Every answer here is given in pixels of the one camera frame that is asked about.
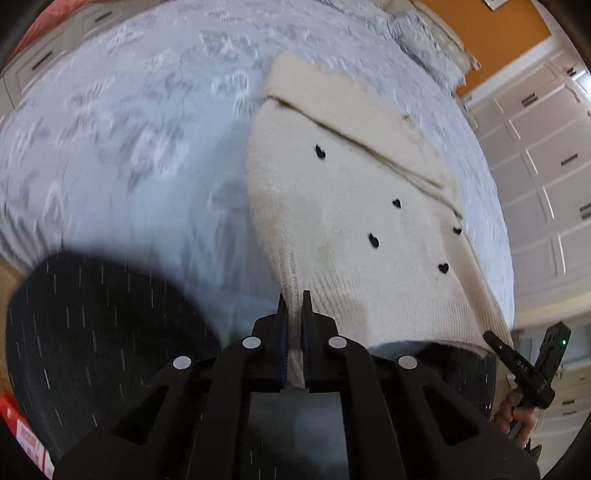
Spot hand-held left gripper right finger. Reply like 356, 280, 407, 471
300, 291, 541, 480

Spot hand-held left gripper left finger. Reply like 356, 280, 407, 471
53, 293, 289, 480

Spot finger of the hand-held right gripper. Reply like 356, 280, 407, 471
482, 330, 519, 366

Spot cream sweater with black hearts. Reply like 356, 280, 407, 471
245, 50, 514, 389

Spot person's right hand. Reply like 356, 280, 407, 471
493, 391, 542, 449

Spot low cream cabinet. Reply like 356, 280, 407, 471
512, 318, 591, 467

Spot white panelled wardrobe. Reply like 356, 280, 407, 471
459, 45, 591, 326

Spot person's dark dashed pants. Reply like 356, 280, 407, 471
6, 250, 498, 480

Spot light blue floral bedspread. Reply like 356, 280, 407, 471
0, 0, 515, 333

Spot red printed box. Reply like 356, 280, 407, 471
0, 392, 55, 478

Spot blue floral pillow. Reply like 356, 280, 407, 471
392, 11, 467, 89

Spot grey drawer cabinet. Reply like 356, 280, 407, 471
0, 0, 121, 109

